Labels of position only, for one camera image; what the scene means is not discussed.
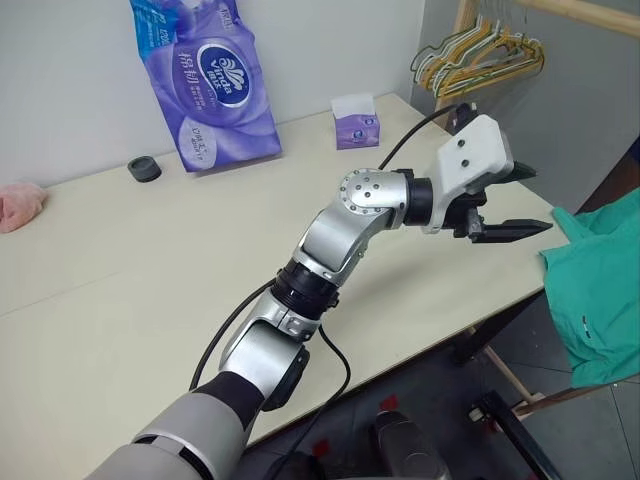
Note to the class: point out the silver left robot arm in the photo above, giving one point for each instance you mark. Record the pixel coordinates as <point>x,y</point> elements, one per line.
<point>330,240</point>

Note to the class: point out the purple Vinda tissue pack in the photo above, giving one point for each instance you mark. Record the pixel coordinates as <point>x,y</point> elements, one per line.
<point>215,95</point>

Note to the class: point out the wooden clothes rack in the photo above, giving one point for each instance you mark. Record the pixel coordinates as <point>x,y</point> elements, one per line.
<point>464,15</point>

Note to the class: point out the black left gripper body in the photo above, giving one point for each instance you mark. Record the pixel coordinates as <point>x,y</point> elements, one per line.
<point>467,212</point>

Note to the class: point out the black table leg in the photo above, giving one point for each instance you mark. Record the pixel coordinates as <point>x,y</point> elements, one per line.
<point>480,335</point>

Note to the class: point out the green shorts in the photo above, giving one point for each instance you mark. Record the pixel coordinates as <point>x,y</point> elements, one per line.
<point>595,285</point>

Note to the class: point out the pink cloth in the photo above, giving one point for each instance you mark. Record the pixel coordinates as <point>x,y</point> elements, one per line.
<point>20,205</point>

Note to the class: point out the black metal frame bar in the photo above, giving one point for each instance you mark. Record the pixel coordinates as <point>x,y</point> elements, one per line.
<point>520,435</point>

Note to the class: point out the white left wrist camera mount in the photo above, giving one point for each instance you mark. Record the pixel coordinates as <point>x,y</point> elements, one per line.
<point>475,150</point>

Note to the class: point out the small purple tissue box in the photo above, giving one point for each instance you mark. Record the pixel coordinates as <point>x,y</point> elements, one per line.
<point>357,127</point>

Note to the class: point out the dark rounded shape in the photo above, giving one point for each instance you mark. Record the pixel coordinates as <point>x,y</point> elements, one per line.
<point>407,445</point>

